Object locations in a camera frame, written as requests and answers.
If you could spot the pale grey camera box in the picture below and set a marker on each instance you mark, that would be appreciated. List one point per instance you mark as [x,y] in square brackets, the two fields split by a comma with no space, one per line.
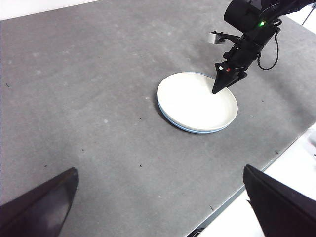
[213,38]

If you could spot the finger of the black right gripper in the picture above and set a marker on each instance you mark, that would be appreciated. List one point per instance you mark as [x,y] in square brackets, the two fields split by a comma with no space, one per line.
[223,79]
[240,77]

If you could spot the white round plate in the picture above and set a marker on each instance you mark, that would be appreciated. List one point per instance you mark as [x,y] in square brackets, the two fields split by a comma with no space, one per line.
[192,106]

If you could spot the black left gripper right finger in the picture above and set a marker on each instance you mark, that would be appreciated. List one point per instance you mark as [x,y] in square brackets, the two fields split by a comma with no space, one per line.
[284,212]

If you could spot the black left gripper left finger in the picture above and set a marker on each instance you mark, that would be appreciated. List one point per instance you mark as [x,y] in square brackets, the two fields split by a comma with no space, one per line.
[37,212]

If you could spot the thin dark rod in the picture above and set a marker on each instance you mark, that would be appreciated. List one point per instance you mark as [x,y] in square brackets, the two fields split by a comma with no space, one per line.
[307,16]

